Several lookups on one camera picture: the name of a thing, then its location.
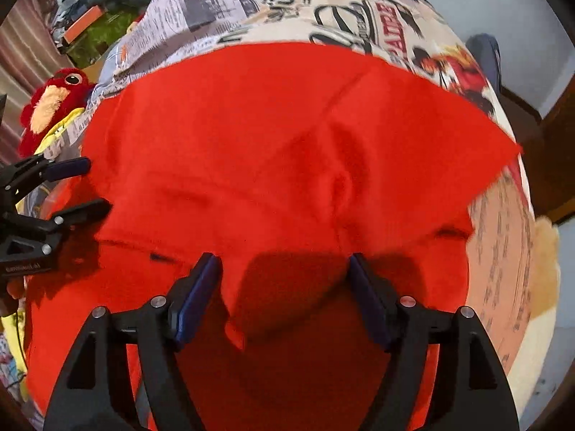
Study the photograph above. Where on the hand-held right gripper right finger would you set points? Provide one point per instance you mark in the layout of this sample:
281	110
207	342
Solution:
370	301

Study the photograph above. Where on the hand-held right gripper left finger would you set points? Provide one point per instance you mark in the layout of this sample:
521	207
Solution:
197	296

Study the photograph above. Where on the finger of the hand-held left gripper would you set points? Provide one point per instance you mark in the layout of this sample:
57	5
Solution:
67	167
81	213

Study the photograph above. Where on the red zip jacket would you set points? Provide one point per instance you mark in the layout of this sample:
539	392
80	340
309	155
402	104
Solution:
269	143

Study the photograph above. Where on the person's left hand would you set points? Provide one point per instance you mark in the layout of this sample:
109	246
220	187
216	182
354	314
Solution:
15	288

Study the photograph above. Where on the yellow cloth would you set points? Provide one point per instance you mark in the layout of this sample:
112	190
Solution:
58	132

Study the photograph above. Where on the red plush bird toy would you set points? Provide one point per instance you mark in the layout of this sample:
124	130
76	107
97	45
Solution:
45	98

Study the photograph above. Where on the brown striped curtain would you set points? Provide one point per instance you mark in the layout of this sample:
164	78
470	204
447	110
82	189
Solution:
22	54

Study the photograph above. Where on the green patterned bag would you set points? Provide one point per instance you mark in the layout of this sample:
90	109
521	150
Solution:
103	33

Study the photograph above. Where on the orange box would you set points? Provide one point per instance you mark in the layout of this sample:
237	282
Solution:
83	22

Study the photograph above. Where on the brown wooden door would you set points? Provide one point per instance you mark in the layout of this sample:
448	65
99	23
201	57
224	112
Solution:
561	152

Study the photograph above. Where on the grey backpack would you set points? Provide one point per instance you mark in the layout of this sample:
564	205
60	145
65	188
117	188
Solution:
485	54

